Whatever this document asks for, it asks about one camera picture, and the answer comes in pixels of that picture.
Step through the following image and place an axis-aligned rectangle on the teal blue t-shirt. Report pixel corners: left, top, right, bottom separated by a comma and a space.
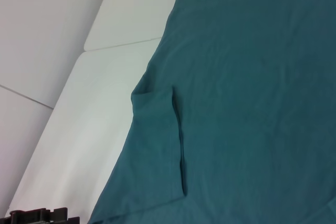
89, 0, 336, 224

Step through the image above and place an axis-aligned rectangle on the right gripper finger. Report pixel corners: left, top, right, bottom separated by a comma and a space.
9, 207, 80, 224

